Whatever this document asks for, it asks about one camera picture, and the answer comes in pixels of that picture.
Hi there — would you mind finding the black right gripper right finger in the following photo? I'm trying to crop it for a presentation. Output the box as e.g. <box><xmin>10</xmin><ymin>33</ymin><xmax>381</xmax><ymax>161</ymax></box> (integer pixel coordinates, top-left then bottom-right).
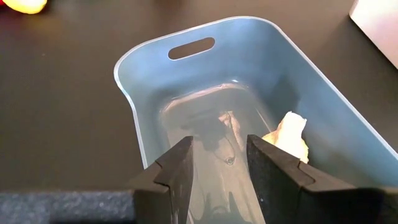
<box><xmin>246</xmin><ymin>134</ymin><xmax>398</xmax><ymax>224</ymax></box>

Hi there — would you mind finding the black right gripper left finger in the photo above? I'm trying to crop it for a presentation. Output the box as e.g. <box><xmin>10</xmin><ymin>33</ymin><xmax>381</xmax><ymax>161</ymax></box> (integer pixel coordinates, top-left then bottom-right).
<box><xmin>129</xmin><ymin>136</ymin><xmax>195</xmax><ymax>224</ymax></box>

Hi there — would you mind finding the white toy garlic bulb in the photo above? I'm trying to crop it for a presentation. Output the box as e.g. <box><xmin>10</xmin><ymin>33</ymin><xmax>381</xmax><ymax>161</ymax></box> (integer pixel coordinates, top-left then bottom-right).
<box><xmin>262</xmin><ymin>111</ymin><xmax>310</xmax><ymax>164</ymax></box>

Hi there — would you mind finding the orange-yellow toy lemon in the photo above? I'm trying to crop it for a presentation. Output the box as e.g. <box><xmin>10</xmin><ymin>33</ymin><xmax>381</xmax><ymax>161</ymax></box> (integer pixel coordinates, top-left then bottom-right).
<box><xmin>2</xmin><ymin>0</ymin><xmax>48</xmax><ymax>15</ymax></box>

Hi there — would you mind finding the blue plastic basket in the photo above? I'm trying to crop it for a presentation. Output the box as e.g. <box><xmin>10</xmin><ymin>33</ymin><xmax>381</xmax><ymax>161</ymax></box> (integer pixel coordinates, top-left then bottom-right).
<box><xmin>113</xmin><ymin>16</ymin><xmax>398</xmax><ymax>224</ymax></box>

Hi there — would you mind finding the white plastic basket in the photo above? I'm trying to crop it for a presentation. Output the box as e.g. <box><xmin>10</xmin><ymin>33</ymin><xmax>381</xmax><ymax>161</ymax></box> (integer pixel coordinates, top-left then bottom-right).
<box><xmin>349</xmin><ymin>0</ymin><xmax>398</xmax><ymax>70</ymax></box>

